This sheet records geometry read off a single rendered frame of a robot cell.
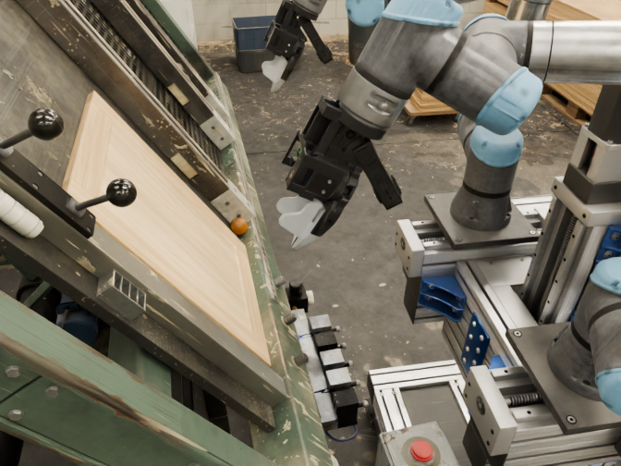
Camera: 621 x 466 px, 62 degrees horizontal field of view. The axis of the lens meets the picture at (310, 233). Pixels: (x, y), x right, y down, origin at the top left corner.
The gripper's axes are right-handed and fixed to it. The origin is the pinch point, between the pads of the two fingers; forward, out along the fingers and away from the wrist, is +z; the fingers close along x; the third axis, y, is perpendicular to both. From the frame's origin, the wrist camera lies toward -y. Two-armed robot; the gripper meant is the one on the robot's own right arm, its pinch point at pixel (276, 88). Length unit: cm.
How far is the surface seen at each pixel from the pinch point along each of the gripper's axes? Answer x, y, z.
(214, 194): -0.7, 2.6, 35.2
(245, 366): 61, -2, 32
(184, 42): -125, 17, 36
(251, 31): -382, -51, 78
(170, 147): 0.1, 18.5, 25.5
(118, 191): 67, 29, 0
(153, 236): 43, 20, 23
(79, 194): 51, 34, 13
